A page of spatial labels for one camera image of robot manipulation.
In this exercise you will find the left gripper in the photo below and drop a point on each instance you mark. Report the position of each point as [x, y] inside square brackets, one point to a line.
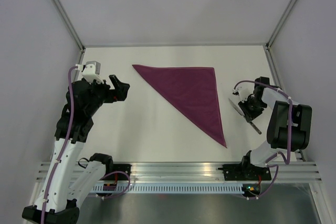
[119, 93]

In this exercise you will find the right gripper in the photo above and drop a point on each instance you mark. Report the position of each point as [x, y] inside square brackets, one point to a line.
[249, 115]

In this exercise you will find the steel table knife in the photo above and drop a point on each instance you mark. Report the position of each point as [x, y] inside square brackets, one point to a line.
[242, 115]

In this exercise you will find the purple cloth napkin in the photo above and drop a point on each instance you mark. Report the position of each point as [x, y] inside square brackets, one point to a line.
[192, 91]

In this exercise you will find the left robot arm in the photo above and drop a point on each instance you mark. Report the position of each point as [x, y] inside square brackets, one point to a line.
[60, 200]

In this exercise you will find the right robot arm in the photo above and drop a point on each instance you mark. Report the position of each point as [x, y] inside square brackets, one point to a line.
[288, 129]

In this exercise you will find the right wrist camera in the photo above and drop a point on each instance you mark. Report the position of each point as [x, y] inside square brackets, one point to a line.
[240, 94]

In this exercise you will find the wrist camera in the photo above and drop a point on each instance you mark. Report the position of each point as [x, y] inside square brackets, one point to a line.
[90, 71]
[240, 94]

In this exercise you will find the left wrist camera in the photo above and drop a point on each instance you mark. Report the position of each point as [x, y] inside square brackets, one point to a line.
[90, 71]

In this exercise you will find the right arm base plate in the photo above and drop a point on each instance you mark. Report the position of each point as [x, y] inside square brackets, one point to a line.
[237, 172]

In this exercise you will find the left aluminium frame post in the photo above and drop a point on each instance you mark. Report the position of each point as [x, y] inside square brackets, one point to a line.
[68, 24]

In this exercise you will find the aluminium frame post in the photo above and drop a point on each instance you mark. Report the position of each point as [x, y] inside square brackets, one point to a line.
[285, 15]
[68, 24]

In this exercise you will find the white slotted cable duct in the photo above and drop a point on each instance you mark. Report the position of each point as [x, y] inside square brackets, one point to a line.
[185, 188]

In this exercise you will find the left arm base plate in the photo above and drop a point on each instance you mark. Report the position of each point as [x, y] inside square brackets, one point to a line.
[122, 168]

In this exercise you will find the aluminium front rail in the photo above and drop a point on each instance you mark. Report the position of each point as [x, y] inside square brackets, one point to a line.
[208, 172]

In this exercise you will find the right aluminium frame post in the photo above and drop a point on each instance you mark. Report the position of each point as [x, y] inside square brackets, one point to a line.
[285, 15]

